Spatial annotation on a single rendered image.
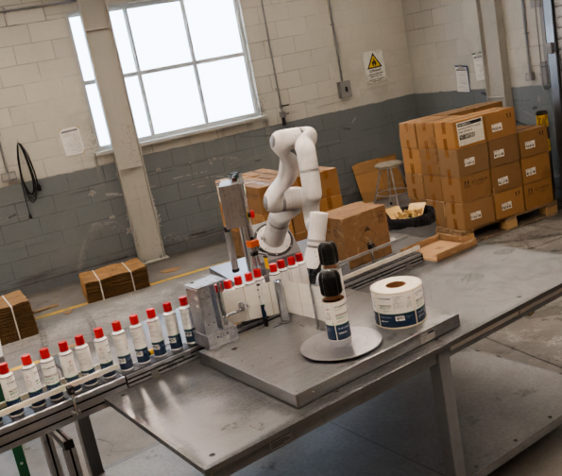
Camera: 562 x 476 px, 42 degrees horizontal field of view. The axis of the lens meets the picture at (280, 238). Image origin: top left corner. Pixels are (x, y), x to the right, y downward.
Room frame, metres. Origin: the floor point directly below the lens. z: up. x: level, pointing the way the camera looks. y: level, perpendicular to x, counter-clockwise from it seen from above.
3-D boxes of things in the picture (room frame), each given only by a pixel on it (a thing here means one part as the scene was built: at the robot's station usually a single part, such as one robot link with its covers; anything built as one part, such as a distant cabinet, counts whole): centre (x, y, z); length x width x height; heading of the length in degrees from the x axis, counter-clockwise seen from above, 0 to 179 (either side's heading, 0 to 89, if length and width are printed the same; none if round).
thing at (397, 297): (2.71, -0.41, 0.95); 0.20 x 0.20 x 0.14
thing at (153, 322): (2.82, 0.57, 0.98); 0.05 x 0.05 x 0.20
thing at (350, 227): (3.78, -0.38, 0.99); 0.30 x 0.24 x 0.27; 121
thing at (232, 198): (3.18, 0.17, 1.38); 0.17 x 0.10 x 0.19; 178
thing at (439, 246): (3.70, -0.81, 0.85); 0.30 x 0.26 x 0.04; 123
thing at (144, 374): (3.16, 0.03, 0.85); 1.65 x 0.11 x 0.05; 123
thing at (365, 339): (2.56, -0.15, 0.89); 0.31 x 0.31 x 0.01
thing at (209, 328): (2.86, 0.34, 1.01); 0.14 x 0.13 x 0.26; 123
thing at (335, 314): (2.56, -0.15, 1.04); 0.09 x 0.09 x 0.29
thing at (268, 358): (2.72, -0.11, 0.86); 0.80 x 0.67 x 0.05; 123
